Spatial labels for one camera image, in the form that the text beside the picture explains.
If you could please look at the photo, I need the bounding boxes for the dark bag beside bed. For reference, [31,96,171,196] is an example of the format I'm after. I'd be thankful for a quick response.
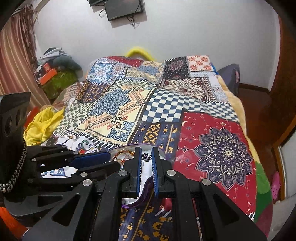
[218,64,240,96]

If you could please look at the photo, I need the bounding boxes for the pile of clothes and boxes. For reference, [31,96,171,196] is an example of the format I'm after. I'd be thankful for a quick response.
[34,47,83,100]

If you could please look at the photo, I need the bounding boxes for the braided black white cable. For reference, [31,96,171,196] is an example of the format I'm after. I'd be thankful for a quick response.
[0,138,28,193]

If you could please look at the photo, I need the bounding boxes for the gold bangle bracelet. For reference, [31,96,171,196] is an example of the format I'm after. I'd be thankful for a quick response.
[112,150,136,165]

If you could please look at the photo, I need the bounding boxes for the wall-mounted black television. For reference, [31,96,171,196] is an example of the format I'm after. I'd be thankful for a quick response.
[88,0,106,6]

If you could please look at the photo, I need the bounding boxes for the small dark wall monitor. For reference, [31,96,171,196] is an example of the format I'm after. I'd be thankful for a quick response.
[104,0,142,21]

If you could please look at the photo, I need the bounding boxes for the purple heart-shaped jewelry box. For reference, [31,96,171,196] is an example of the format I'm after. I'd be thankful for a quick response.
[108,143,173,209]

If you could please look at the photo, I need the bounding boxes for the striped pink curtain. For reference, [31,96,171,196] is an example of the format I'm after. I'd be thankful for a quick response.
[1,6,50,109]

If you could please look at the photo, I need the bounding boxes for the pink slipper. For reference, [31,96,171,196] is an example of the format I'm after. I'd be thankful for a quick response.
[271,171,281,201]

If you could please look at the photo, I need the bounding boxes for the brown wooden door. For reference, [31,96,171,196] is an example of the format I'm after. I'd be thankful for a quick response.
[270,18,295,145]

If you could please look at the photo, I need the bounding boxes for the yellow cloth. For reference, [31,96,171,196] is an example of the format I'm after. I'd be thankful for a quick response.
[23,106,65,146]

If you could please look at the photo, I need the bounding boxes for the colourful patchwork bedspread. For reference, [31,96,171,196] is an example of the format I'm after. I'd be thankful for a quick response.
[46,55,257,240]

